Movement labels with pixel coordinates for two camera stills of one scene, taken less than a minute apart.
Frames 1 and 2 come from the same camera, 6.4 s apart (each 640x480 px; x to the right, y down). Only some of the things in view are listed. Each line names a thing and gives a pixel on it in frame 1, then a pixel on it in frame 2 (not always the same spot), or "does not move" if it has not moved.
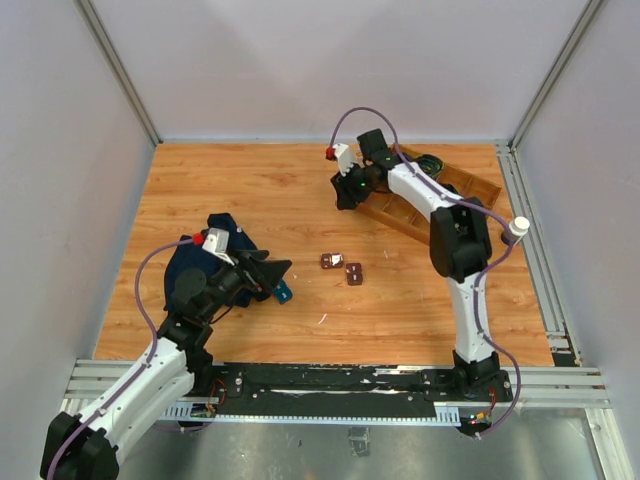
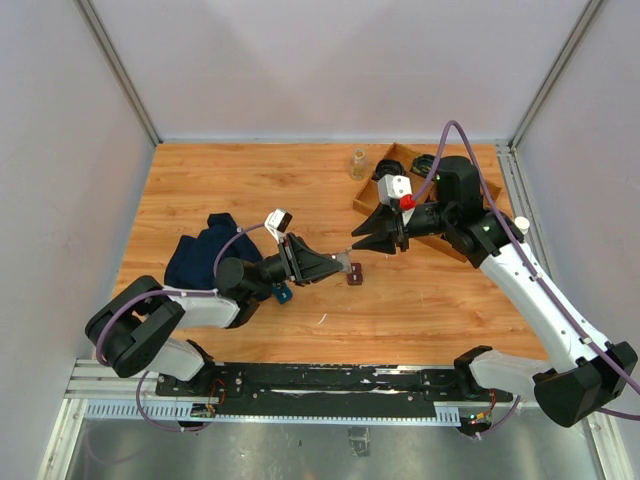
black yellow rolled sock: (431, 164) does not move
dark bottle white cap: (518, 228) does not move
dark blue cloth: (224, 243) does not move
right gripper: (347, 197) -> (376, 227)
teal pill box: (283, 292) does not move
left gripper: (267, 272) -> (302, 264)
